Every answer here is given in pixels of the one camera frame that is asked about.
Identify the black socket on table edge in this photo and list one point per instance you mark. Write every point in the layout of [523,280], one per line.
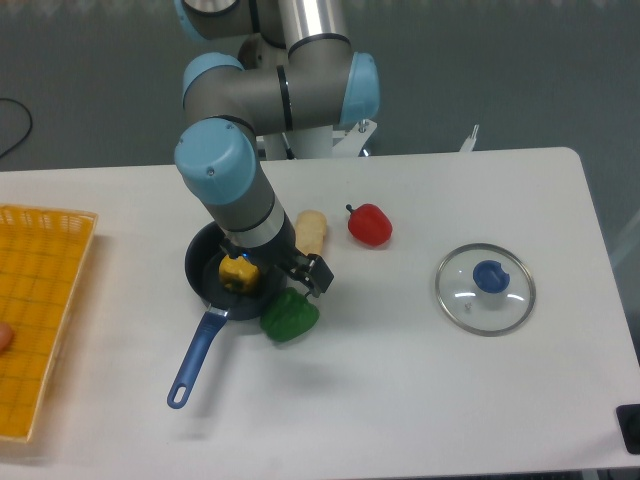
[629,422]

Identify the glass pot lid blue knob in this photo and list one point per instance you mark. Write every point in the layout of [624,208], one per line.
[485,289]

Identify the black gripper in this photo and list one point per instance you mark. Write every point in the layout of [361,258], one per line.
[266,248]

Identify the orange plastic basket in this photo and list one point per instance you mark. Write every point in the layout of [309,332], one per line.
[43,251]

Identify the beige bread loaf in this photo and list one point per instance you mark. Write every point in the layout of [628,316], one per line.
[311,231]

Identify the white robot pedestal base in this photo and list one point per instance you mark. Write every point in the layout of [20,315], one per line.
[318,143]

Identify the peach object in basket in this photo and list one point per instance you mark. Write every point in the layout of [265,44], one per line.
[6,336]

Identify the yellow bell pepper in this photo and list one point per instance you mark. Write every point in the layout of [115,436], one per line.
[238,275]

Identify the dark pan with blue handle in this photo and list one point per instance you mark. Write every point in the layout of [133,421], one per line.
[203,257]

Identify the green bell pepper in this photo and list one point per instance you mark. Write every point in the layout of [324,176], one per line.
[288,316]

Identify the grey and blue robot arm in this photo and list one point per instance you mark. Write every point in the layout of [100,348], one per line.
[323,82]

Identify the red bell pepper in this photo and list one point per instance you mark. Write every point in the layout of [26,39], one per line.
[369,224]

